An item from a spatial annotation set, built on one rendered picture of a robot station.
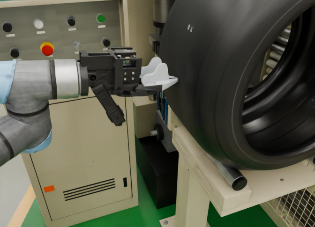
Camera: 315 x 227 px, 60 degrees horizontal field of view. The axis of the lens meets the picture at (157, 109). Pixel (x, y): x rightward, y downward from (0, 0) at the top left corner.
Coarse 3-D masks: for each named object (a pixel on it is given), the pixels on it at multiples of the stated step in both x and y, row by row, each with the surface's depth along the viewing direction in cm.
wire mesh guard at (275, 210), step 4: (312, 164) 108; (296, 192) 119; (304, 192) 115; (288, 196) 125; (308, 196) 113; (276, 200) 134; (292, 200) 123; (300, 200) 118; (308, 200) 113; (312, 200) 112; (268, 204) 138; (272, 204) 136; (284, 204) 128; (296, 204) 121; (272, 208) 136; (276, 208) 135; (288, 208) 126; (300, 208) 119; (304, 208) 116; (276, 212) 134; (280, 212) 133; (288, 212) 126; (292, 212) 124; (304, 212) 117; (280, 216) 131; (284, 220) 130; (288, 220) 128; (312, 220) 114; (284, 224) 130; (288, 224) 128
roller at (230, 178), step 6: (198, 144) 88; (210, 156) 81; (216, 162) 79; (222, 168) 76; (228, 168) 75; (234, 168) 75; (222, 174) 76; (228, 174) 74; (234, 174) 73; (240, 174) 73; (228, 180) 74; (234, 180) 72; (240, 180) 72; (246, 180) 73; (234, 186) 72; (240, 186) 73
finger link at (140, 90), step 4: (140, 84) 56; (136, 88) 54; (140, 88) 54; (144, 88) 55; (148, 88) 55; (152, 88) 56; (156, 88) 57; (160, 88) 57; (124, 92) 55; (128, 92) 55; (132, 92) 54; (136, 92) 54; (140, 92) 54; (144, 92) 55; (148, 92) 56; (152, 92) 56; (156, 92) 57; (132, 96) 54
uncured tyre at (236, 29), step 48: (192, 0) 58; (240, 0) 48; (288, 0) 47; (192, 48) 55; (240, 48) 48; (288, 48) 92; (192, 96) 56; (240, 96) 53; (288, 96) 95; (240, 144) 61; (288, 144) 84
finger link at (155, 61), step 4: (152, 60) 59; (156, 60) 59; (160, 60) 59; (152, 64) 59; (156, 64) 59; (144, 68) 59; (148, 68) 59; (152, 68) 60; (144, 72) 59; (148, 72) 60; (152, 72) 60; (140, 76) 60; (172, 76) 62; (140, 80) 59
